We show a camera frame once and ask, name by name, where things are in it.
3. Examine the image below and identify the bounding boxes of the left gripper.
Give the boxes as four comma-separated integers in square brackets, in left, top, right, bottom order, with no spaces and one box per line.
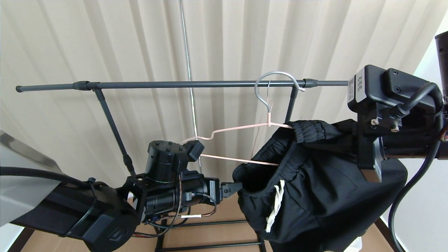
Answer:
[145,173,222,217]

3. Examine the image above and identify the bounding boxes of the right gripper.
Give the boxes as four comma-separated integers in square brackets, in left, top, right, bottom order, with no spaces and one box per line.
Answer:
[357,134,439,183]

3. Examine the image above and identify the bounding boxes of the black shorts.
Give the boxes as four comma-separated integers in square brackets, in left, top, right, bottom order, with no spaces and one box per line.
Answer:
[233,119,408,252]

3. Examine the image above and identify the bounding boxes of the pink clothes hanger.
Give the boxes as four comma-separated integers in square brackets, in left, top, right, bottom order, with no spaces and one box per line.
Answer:
[180,71,306,167]
[251,80,273,158]

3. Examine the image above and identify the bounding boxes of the black clothes rack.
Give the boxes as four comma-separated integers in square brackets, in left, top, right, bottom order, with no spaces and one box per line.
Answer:
[16,79,350,252]

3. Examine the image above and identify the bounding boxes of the beige curtain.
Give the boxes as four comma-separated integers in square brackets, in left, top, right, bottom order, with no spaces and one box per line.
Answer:
[0,0,445,196]

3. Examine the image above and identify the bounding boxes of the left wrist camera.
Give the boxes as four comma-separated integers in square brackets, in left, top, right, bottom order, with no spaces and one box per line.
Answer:
[183,140,205,162]

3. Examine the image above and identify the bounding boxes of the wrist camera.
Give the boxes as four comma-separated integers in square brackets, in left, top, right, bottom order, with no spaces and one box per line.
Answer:
[183,140,205,162]
[347,64,444,138]

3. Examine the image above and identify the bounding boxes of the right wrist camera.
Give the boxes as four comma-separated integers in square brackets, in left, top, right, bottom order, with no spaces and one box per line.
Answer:
[347,64,444,138]

